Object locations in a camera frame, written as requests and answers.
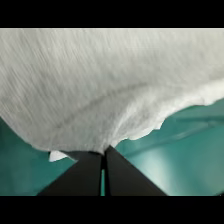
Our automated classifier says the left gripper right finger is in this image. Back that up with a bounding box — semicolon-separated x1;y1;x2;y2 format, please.
103;144;168;197

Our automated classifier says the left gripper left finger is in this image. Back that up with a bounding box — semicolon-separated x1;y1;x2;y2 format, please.
37;151;103;197

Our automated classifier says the pale pink T-shirt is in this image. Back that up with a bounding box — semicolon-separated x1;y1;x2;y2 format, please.
0;28;224;163

